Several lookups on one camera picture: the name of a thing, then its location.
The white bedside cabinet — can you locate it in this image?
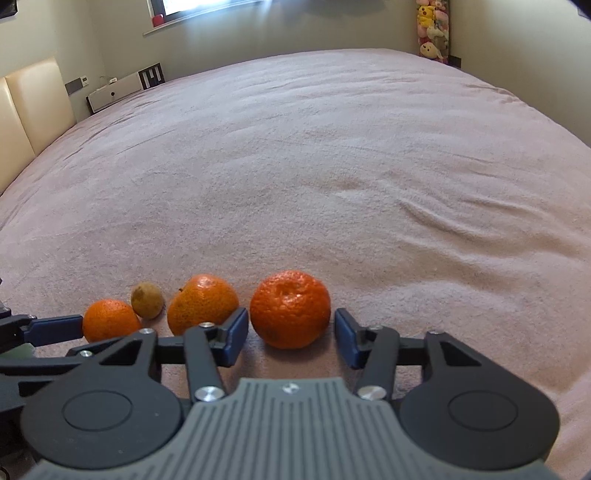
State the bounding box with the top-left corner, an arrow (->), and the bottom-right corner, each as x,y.
86,63 -> 165,114

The window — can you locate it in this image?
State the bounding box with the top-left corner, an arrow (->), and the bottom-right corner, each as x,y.
149,0 -> 259,21

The cream padded headboard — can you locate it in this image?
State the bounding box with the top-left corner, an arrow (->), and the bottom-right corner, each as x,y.
1,57 -> 76,190

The small brown fruit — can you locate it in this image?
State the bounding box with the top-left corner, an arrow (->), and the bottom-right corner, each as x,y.
130,282 -> 164,320

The plush toy organizer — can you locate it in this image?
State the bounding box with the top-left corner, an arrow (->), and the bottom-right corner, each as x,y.
416,0 -> 450,64

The red cup on windowsill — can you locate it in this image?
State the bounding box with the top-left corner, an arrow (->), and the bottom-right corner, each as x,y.
152,14 -> 164,27

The wrinkled mandarin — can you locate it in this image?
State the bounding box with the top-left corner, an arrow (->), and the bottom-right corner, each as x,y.
249,270 -> 332,350

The wall switch panel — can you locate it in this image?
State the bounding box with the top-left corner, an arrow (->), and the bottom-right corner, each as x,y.
65,76 -> 89,96

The orange mandarin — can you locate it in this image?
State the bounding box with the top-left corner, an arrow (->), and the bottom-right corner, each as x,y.
82,299 -> 141,343
166,274 -> 239,336

